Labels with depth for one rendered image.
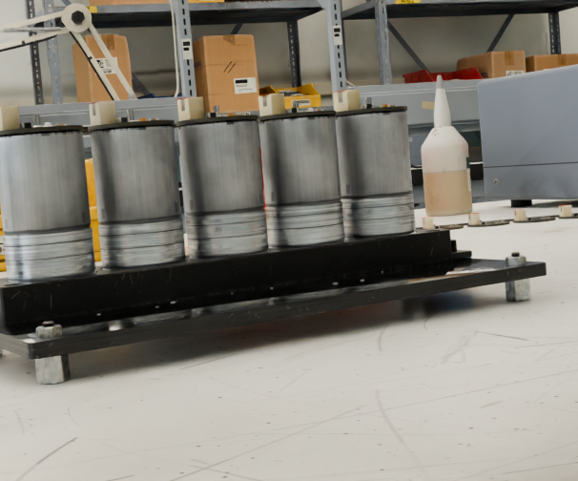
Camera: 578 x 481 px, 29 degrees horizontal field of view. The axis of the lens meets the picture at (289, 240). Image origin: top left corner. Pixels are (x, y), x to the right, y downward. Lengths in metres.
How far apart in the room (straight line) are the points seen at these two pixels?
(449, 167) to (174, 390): 0.57
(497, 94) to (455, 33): 4.71
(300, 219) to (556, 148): 0.46
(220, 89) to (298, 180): 4.24
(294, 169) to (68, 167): 0.07
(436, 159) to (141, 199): 0.50
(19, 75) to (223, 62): 0.87
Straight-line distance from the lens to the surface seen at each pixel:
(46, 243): 0.31
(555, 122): 0.78
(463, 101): 3.05
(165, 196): 0.32
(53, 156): 0.31
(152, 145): 0.32
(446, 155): 0.79
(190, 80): 2.79
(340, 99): 0.36
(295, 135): 0.34
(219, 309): 0.29
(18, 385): 0.27
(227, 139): 0.33
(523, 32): 5.74
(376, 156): 0.36
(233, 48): 4.61
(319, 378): 0.24
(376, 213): 0.36
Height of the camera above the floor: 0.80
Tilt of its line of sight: 4 degrees down
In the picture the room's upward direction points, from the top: 5 degrees counter-clockwise
